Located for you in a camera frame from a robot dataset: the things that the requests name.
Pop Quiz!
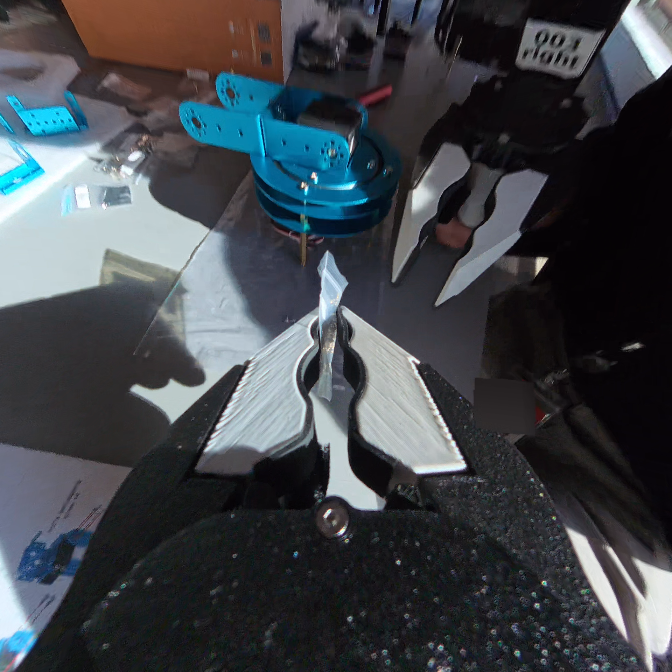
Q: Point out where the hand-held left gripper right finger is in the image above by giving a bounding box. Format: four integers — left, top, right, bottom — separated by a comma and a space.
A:
335, 306, 468, 477

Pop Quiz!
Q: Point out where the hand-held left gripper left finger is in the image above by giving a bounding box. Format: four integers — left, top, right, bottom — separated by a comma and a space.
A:
195, 309, 322, 477

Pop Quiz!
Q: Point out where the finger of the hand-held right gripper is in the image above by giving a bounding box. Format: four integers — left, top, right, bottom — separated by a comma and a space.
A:
434, 170, 551, 309
390, 141, 472, 287

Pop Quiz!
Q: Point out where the blue toy robot arm base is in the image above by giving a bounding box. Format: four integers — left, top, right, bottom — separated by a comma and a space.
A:
178, 72, 403, 268

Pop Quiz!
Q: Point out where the large clear plastic bag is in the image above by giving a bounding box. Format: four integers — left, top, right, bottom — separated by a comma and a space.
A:
100, 170, 405, 358

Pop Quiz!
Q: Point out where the small clear screw bag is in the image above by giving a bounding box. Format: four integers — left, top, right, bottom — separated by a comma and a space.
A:
315, 251, 350, 402

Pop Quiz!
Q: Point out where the grey desk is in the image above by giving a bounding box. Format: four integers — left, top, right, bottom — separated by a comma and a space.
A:
0, 47, 547, 672

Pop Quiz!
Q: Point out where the person's right hand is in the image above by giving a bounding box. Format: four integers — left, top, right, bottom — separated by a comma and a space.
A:
436, 219, 475, 247

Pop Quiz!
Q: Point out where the white instruction booklet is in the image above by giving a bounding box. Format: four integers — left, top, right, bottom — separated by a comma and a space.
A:
0, 443, 132, 654

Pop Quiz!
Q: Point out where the pile of small hardware bags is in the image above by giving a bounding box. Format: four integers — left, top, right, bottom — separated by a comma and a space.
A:
60, 68, 211, 213

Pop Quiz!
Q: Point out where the orange and white cardboard box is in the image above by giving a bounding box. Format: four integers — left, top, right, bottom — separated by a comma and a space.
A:
60, 0, 297, 86

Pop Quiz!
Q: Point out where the blue plain U bracket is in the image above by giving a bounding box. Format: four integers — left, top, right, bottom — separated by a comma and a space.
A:
0, 138, 44, 195

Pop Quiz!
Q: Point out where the blue perforated U bracket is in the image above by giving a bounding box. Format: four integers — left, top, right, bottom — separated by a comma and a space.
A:
5, 90, 89, 138

